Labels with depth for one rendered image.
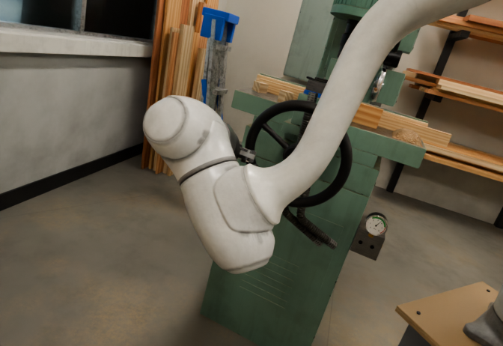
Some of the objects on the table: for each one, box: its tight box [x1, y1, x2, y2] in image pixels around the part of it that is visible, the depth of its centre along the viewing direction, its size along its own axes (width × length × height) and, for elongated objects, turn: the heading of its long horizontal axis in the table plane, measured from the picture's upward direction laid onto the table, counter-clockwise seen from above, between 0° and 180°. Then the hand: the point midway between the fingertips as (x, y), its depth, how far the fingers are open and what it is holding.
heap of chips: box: [392, 128, 423, 147], centre depth 104 cm, size 8×12×3 cm
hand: (245, 154), depth 89 cm, fingers closed
